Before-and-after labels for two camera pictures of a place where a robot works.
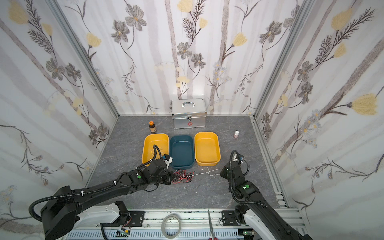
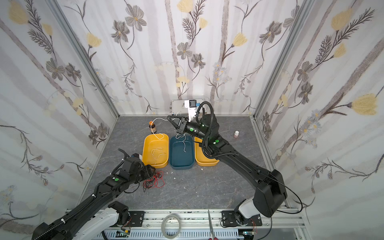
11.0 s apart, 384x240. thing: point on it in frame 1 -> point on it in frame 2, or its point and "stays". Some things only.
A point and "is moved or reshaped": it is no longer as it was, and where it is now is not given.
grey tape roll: x=163 y=226 stays
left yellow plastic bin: x=161 y=140 stays
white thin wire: x=211 y=175 -> x=158 y=148
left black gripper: x=168 y=176 -> x=147 y=172
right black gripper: x=226 y=172 -> x=181 y=125
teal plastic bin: x=182 y=150 stays
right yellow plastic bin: x=207 y=149 stays
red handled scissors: x=213 y=238 stays
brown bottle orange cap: x=152 y=127 stays
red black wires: x=181 y=176 is moved or reshaped
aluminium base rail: x=224 y=224 stays
